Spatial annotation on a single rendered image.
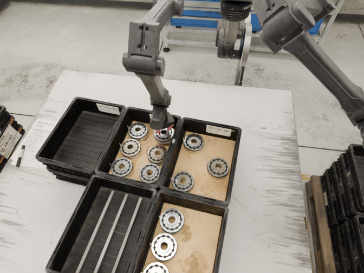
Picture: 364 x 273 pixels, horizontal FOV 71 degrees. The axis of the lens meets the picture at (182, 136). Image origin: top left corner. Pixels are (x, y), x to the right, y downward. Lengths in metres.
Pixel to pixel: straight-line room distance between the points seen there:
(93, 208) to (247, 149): 0.86
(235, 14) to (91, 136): 0.92
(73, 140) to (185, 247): 0.79
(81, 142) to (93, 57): 2.00
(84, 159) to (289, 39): 1.05
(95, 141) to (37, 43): 2.60
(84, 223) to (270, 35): 1.01
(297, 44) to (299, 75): 2.38
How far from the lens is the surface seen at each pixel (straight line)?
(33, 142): 1.74
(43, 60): 3.54
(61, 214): 1.44
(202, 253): 1.12
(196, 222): 1.15
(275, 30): 0.70
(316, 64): 0.77
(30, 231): 1.48
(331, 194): 2.03
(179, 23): 3.01
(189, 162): 1.26
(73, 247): 1.22
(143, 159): 1.29
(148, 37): 0.71
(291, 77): 3.05
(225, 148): 1.31
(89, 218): 1.24
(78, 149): 1.42
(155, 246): 1.11
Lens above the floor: 1.94
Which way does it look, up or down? 56 degrees down
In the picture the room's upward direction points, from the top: 3 degrees counter-clockwise
